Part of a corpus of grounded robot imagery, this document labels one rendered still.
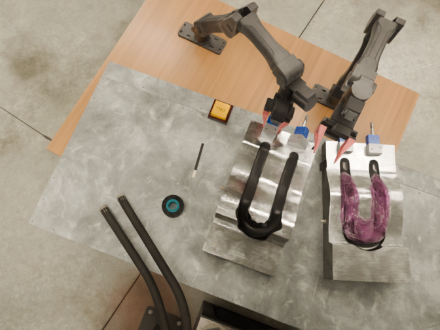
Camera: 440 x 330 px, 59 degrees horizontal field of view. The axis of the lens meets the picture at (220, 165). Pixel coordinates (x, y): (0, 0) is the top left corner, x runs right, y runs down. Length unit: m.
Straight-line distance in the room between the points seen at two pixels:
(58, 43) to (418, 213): 2.26
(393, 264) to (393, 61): 1.67
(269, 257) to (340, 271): 0.24
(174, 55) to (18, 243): 1.40
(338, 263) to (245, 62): 0.86
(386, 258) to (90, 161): 1.11
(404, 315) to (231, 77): 1.09
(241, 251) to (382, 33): 0.82
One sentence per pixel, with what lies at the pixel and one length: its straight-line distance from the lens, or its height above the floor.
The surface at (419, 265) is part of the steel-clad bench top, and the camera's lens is 1.62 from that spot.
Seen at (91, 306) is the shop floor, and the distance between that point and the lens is 2.32.
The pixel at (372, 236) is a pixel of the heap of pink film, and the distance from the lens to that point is 1.45.
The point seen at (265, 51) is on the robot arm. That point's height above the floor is 1.18.
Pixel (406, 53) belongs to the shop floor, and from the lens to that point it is 2.91.
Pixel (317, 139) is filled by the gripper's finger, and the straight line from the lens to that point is 1.12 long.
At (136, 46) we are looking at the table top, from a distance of 1.71.
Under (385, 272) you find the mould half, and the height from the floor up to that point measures 0.91.
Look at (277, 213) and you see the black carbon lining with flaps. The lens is 1.34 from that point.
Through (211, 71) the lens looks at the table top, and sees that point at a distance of 1.63.
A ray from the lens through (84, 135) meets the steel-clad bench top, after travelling 1.58.
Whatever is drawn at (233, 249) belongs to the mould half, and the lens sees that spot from 1.37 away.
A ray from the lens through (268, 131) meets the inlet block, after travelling 1.38.
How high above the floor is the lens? 2.23
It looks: 75 degrees down
